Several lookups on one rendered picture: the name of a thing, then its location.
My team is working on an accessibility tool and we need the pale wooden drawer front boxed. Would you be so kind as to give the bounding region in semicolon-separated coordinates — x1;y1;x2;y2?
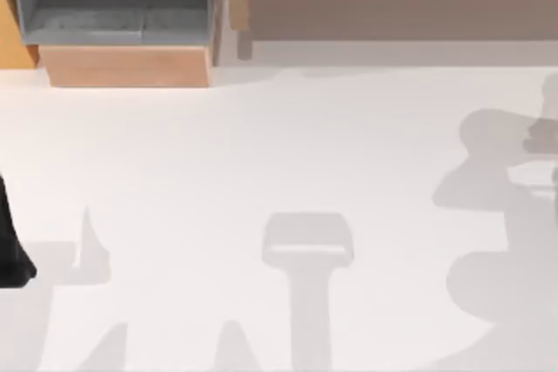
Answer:
37;44;214;89

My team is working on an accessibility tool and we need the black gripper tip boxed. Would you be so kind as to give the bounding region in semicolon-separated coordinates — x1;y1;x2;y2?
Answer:
0;175;38;290

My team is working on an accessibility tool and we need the orange wooden cupboard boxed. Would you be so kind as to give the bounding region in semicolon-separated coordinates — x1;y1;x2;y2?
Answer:
0;0;41;71

